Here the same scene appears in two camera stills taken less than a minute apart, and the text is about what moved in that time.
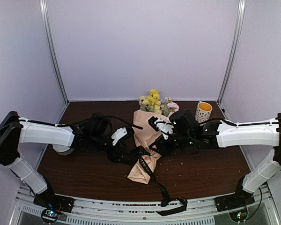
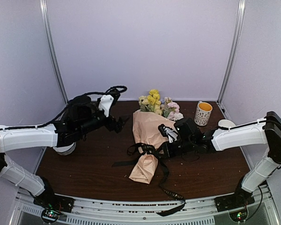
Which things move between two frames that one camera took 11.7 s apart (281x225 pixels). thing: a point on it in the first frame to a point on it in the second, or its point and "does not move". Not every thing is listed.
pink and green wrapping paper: [144, 136] does not move
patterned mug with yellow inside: [203, 112] does not move
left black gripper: [116, 158] to [111, 126]
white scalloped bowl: [62, 150] does not move
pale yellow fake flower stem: [144, 103] does not move
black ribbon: [142, 153] to [138, 149]
